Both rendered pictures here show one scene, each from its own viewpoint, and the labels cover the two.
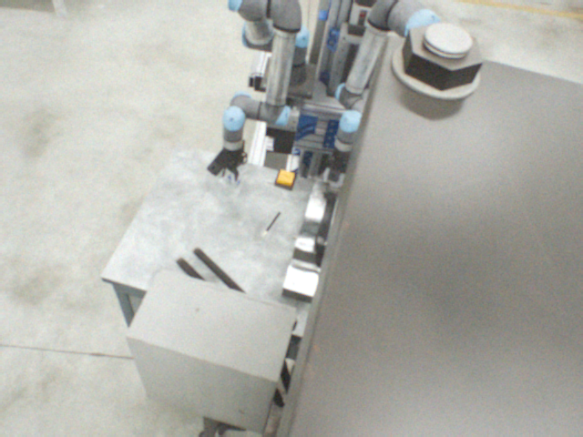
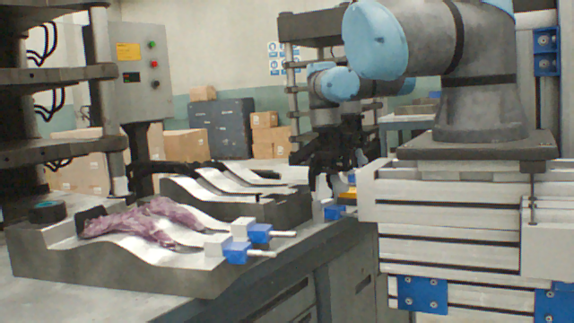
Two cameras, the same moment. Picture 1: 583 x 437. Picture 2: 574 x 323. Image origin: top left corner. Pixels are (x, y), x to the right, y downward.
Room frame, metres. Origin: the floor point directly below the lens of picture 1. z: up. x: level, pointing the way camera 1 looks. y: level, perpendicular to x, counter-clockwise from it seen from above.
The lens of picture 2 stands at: (1.88, -1.16, 1.13)
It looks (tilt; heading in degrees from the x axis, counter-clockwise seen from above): 9 degrees down; 122
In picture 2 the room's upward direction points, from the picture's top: 5 degrees counter-clockwise
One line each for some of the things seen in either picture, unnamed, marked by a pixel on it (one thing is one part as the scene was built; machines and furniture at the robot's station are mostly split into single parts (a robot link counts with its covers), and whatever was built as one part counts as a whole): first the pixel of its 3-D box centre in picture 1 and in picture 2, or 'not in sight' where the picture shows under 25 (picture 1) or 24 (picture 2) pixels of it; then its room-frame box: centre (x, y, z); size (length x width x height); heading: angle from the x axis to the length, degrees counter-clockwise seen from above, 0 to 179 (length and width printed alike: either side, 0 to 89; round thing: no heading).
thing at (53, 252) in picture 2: not in sight; (138, 239); (1.12, -0.55, 0.86); 0.50 x 0.26 x 0.11; 11
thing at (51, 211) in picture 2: not in sight; (47, 211); (0.94, -0.64, 0.93); 0.08 x 0.08 x 0.04
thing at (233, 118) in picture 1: (233, 123); not in sight; (1.29, 0.26, 1.15); 0.09 x 0.08 x 0.11; 179
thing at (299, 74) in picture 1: (291, 66); not in sight; (1.76, 0.11, 1.09); 0.15 x 0.15 x 0.10
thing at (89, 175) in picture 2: not in sight; (110, 167); (-2.54, 2.13, 0.47); 1.22 x 0.80 x 0.94; 10
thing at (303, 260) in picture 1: (333, 239); (225, 193); (1.07, -0.19, 0.87); 0.50 x 0.26 x 0.14; 174
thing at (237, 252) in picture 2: not in sight; (243, 252); (1.39, -0.54, 0.86); 0.13 x 0.05 x 0.05; 11
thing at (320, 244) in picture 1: (340, 229); (224, 177); (1.08, -0.20, 0.92); 0.35 x 0.16 x 0.09; 174
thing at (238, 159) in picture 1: (233, 154); (352, 131); (1.29, 0.25, 0.99); 0.09 x 0.08 x 0.12; 149
